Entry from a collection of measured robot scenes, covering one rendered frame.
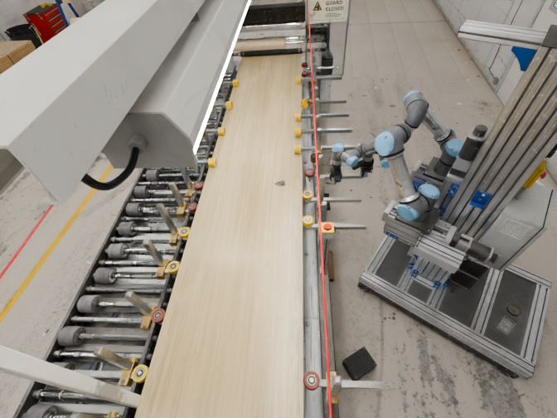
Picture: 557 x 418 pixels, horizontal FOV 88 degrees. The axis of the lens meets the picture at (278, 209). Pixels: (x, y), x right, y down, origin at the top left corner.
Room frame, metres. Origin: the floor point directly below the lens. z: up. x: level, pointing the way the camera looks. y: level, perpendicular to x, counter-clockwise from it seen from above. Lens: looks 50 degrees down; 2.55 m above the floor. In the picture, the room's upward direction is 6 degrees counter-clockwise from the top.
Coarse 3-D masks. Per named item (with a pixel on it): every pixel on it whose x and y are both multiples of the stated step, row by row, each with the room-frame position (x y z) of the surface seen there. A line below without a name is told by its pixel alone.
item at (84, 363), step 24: (144, 168) 2.13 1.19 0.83; (144, 216) 1.63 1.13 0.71; (96, 264) 1.14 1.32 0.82; (72, 312) 0.80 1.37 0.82; (120, 312) 0.82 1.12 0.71; (48, 360) 0.53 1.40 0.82; (72, 360) 0.55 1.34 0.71; (96, 360) 0.53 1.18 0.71; (144, 360) 0.47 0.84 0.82; (24, 408) 0.30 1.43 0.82
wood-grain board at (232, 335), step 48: (240, 96) 3.11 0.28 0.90; (288, 96) 2.99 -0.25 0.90; (240, 144) 2.23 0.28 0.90; (288, 144) 2.15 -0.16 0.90; (240, 192) 1.61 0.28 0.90; (288, 192) 1.55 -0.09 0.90; (192, 240) 1.20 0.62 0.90; (240, 240) 1.16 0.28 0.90; (288, 240) 1.11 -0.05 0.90; (192, 288) 0.84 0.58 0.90; (240, 288) 0.80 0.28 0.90; (288, 288) 0.77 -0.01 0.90; (192, 336) 0.55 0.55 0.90; (240, 336) 0.52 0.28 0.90; (288, 336) 0.49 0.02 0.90; (144, 384) 0.34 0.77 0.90; (192, 384) 0.31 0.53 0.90; (240, 384) 0.29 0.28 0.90; (288, 384) 0.27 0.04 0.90
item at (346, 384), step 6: (324, 384) 0.26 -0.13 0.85; (342, 384) 0.25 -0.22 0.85; (348, 384) 0.25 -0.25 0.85; (354, 384) 0.24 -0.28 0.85; (360, 384) 0.24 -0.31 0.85; (366, 384) 0.24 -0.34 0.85; (372, 384) 0.24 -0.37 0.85; (378, 384) 0.23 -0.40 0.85; (384, 384) 0.23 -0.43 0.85; (390, 384) 0.23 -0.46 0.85
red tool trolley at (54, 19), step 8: (40, 8) 8.34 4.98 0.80; (48, 8) 8.26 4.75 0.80; (56, 8) 8.51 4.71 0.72; (24, 16) 7.99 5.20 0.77; (32, 16) 7.98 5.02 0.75; (40, 16) 7.96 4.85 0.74; (48, 16) 8.10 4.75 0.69; (56, 16) 8.35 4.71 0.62; (40, 24) 7.97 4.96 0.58; (48, 24) 7.96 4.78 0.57; (56, 24) 8.21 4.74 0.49; (64, 24) 8.48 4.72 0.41; (40, 32) 7.98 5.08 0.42; (48, 32) 7.97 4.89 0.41; (56, 32) 8.05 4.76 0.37; (48, 40) 7.98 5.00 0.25
